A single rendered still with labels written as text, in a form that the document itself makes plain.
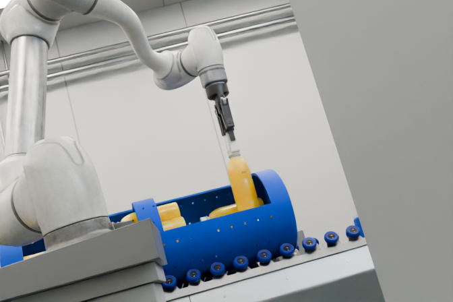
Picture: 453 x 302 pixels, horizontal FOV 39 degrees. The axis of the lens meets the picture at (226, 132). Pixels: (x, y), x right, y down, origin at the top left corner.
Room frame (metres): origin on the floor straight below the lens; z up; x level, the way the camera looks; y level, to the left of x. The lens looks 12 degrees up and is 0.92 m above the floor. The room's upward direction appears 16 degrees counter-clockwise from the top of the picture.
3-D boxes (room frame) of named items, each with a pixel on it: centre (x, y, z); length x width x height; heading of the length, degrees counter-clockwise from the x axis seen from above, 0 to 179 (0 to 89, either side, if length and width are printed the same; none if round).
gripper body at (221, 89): (2.07, -0.01, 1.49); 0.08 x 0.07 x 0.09; 13
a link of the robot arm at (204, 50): (2.08, 0.00, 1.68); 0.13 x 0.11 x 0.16; 51
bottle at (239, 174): (2.07, 0.00, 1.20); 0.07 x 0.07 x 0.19
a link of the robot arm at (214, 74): (2.07, -0.01, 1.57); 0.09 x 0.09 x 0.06
